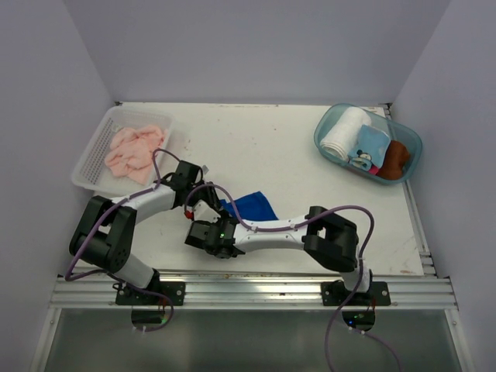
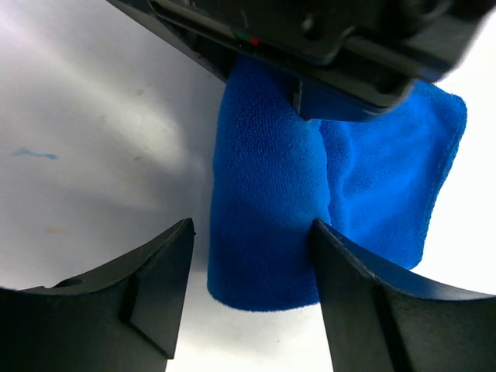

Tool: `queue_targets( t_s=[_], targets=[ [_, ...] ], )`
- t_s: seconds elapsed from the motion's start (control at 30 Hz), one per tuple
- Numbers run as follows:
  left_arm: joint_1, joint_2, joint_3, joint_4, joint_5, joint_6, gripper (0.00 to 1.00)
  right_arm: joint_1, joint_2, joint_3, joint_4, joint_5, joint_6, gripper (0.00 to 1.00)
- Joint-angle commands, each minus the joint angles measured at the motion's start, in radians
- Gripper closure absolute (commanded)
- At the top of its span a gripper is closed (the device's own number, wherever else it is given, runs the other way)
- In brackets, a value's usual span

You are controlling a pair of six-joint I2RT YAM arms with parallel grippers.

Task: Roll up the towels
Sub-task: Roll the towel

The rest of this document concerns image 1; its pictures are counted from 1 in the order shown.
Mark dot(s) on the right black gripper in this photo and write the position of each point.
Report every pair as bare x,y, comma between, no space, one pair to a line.
208,223

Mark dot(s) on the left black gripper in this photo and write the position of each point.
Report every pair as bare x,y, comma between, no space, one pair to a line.
211,195

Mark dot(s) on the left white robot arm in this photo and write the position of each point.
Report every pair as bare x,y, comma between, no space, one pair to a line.
104,234

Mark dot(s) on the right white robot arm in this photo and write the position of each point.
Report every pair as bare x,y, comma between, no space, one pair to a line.
328,238

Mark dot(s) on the pink towel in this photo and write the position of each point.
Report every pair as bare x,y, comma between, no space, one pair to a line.
131,151

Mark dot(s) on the white plastic basket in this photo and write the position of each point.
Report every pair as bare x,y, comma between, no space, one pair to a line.
91,173

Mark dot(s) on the white rolled towel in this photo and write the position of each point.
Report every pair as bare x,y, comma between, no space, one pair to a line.
339,129

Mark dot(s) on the light blue cartoon towel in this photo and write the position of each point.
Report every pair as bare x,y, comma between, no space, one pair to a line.
370,148

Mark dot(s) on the teal transparent plastic tub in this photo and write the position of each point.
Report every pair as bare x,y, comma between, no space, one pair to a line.
396,131

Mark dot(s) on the brown rolled towel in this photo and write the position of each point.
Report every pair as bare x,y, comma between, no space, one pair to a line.
395,159

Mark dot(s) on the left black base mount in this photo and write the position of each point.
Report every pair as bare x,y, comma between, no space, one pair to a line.
157,293

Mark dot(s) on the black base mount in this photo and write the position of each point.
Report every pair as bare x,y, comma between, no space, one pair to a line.
334,294
157,293

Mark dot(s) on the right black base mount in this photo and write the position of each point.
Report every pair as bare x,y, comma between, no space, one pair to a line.
334,294

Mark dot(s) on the aluminium rail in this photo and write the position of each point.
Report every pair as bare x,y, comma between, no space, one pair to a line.
250,291

